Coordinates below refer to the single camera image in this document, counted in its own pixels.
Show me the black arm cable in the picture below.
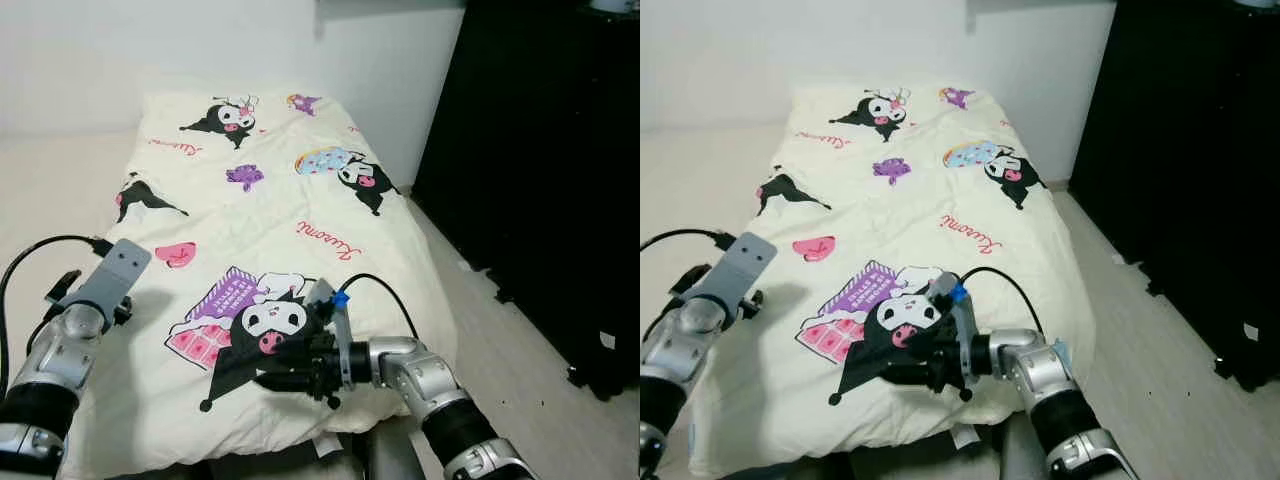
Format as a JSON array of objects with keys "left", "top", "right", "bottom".
[
  {"left": 338, "top": 272, "right": 421, "bottom": 341},
  {"left": 0, "top": 234, "right": 117, "bottom": 401},
  {"left": 640, "top": 227, "right": 739, "bottom": 346},
  {"left": 958, "top": 265, "right": 1047, "bottom": 336}
]

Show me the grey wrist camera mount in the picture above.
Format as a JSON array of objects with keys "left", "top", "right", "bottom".
[
  {"left": 928, "top": 270, "right": 981, "bottom": 389},
  {"left": 63, "top": 237, "right": 154, "bottom": 323},
  {"left": 697, "top": 231, "right": 780, "bottom": 321},
  {"left": 304, "top": 277, "right": 355, "bottom": 393}
]

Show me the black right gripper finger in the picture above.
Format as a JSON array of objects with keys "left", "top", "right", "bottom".
[
  {"left": 262, "top": 338, "right": 319, "bottom": 363},
  {"left": 878, "top": 363, "right": 933, "bottom": 391},
  {"left": 254, "top": 370, "right": 313, "bottom": 397},
  {"left": 892, "top": 332, "right": 941, "bottom": 359}
]

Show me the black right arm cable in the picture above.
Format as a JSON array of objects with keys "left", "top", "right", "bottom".
[
  {"left": 338, "top": 272, "right": 421, "bottom": 341},
  {"left": 958, "top": 265, "right": 1047, "bottom": 336}
]

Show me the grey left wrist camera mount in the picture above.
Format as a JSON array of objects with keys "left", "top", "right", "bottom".
[
  {"left": 63, "top": 237, "right": 154, "bottom": 323},
  {"left": 697, "top": 231, "right": 780, "bottom": 321}
]

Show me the black wardrobe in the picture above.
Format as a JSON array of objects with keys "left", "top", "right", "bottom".
[
  {"left": 1066, "top": 0, "right": 1280, "bottom": 393},
  {"left": 411, "top": 0, "right": 641, "bottom": 403}
]

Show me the cream cartoon print blanket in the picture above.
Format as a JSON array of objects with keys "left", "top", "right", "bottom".
[
  {"left": 686, "top": 78, "right": 1098, "bottom": 477},
  {"left": 60, "top": 83, "right": 461, "bottom": 477}
]

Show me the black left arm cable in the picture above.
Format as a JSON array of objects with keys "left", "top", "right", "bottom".
[
  {"left": 0, "top": 234, "right": 117, "bottom": 401},
  {"left": 640, "top": 227, "right": 739, "bottom": 346}
]

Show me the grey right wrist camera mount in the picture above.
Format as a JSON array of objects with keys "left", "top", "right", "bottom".
[
  {"left": 304, "top": 277, "right": 355, "bottom": 393},
  {"left": 928, "top": 270, "right": 981, "bottom": 389}
]

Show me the grey right robot leg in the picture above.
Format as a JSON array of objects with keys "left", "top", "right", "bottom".
[
  {"left": 998, "top": 412, "right": 1053, "bottom": 480},
  {"left": 362, "top": 420, "right": 433, "bottom": 480}
]

